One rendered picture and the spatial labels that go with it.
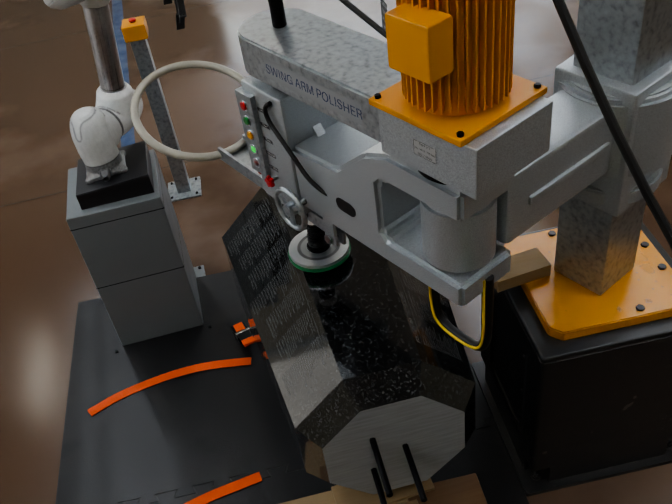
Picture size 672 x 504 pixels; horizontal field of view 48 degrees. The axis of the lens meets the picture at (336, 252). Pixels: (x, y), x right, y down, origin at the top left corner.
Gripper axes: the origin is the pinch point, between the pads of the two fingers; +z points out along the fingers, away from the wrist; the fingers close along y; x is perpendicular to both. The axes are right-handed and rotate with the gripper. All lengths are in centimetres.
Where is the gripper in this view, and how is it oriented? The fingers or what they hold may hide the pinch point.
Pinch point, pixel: (174, 13)
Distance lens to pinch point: 293.0
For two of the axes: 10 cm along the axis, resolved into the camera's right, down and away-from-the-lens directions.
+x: 8.9, -3.0, 3.4
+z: -1.4, 5.2, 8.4
